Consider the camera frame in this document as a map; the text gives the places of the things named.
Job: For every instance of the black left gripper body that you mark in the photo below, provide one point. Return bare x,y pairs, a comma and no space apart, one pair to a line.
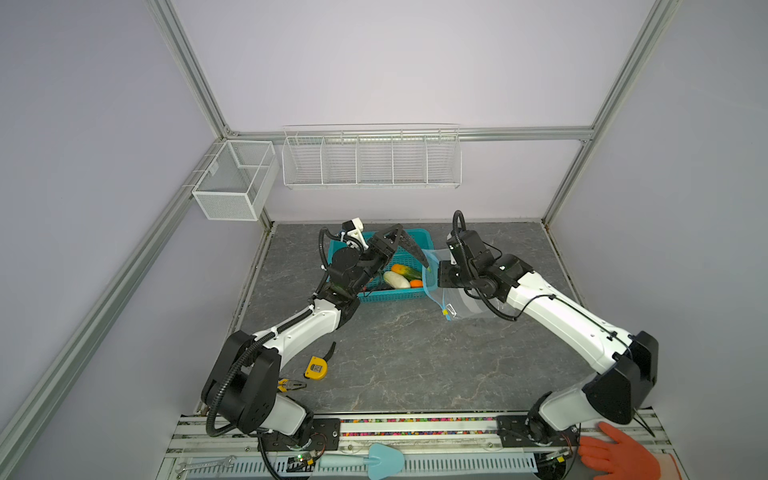
374,259

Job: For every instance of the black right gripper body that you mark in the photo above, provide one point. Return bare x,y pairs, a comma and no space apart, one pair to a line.
451,277

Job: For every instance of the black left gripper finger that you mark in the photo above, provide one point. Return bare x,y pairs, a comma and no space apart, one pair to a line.
393,234
406,241

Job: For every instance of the clear zip top bag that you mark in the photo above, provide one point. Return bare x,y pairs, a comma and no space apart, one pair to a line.
453,301

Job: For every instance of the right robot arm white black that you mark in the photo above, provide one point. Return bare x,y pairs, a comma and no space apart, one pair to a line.
624,366

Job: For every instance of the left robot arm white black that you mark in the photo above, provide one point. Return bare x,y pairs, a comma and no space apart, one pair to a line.
241,391

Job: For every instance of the orange gloved hand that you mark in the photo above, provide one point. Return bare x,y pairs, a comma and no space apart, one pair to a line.
622,458

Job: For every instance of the yellow tape measure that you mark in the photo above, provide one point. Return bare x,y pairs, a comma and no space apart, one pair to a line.
318,367

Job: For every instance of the teal silicone spatula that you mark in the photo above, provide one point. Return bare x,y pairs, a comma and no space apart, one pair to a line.
380,462

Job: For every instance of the silver wrench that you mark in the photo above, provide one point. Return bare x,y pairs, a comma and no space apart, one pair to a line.
184,468

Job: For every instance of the white wire wall rack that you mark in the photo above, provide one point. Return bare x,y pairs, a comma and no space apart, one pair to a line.
389,155

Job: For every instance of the white mesh wall box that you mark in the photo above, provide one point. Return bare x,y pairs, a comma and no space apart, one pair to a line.
237,181

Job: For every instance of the yellow handled pliers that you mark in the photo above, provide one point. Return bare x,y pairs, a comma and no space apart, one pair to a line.
285,385

